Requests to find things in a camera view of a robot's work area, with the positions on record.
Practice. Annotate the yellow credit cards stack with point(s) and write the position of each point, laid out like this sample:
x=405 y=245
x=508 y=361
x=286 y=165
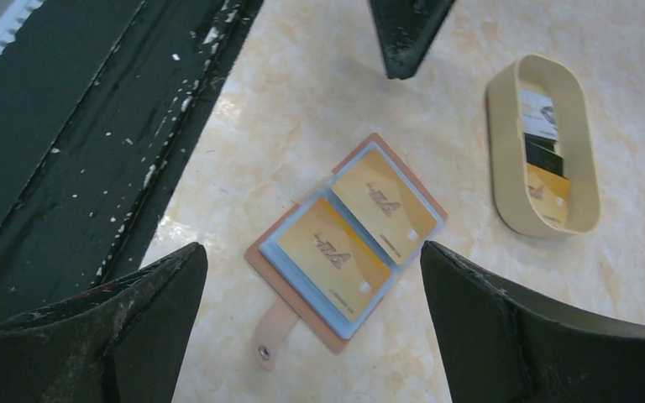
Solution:
x=549 y=194

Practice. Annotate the white black card in tray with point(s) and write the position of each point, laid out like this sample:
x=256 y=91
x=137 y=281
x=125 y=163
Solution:
x=538 y=115

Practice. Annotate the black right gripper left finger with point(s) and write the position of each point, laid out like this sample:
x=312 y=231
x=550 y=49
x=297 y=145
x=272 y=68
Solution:
x=123 y=341

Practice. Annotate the cream plastic tray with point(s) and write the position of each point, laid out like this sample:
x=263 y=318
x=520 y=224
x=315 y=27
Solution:
x=542 y=75

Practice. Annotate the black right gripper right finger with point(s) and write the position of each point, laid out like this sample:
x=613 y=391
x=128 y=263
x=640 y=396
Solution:
x=503 y=342

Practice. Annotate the gold VIP credit card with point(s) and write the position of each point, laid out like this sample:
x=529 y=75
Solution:
x=386 y=204

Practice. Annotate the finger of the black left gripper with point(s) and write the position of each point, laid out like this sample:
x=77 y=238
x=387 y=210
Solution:
x=406 y=30

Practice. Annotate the tan leather card holder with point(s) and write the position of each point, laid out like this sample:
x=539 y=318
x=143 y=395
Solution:
x=297 y=302

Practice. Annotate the black VIP card in tray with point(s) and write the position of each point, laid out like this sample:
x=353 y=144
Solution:
x=540 y=152

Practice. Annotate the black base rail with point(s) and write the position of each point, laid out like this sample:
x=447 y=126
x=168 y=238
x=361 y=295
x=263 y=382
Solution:
x=101 y=105

